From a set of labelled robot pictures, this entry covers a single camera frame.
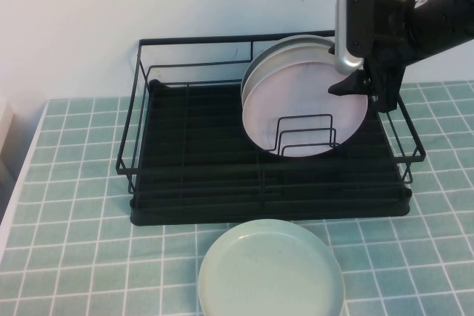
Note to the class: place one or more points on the pale green round plate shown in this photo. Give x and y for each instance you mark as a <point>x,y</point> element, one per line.
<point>270,271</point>

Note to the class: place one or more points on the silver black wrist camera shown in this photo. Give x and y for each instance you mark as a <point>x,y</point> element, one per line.
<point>352,27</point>

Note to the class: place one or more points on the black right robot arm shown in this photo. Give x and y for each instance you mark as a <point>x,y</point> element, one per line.
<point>444,9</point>

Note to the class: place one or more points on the green checkered tablecloth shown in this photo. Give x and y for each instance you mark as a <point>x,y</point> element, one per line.
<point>74,257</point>

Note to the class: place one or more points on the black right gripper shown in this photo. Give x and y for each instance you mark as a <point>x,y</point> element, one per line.
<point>389,42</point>

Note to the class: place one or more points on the pink round plate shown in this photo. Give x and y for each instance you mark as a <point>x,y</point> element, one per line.
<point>296,101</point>

